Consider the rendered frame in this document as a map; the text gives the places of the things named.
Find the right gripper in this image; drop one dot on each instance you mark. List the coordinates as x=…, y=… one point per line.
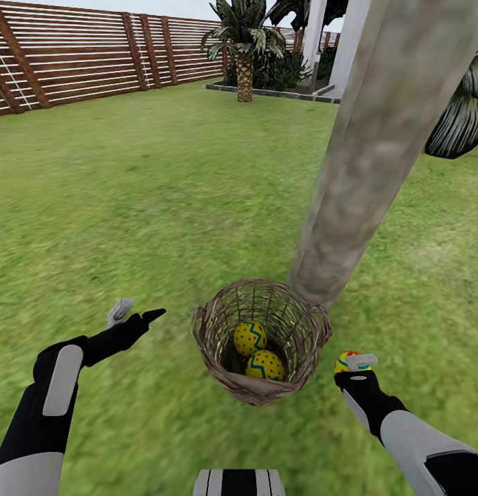
x=343, y=378

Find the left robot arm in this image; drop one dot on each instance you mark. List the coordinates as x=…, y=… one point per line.
x=31, y=454

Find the easter egg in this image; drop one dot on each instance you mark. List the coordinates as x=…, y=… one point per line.
x=249, y=336
x=342, y=366
x=265, y=364

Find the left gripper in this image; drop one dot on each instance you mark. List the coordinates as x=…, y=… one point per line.
x=124, y=335

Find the wicker basket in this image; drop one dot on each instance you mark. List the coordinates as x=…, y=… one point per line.
x=214, y=346

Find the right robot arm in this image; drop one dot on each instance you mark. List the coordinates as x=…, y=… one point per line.
x=434, y=463

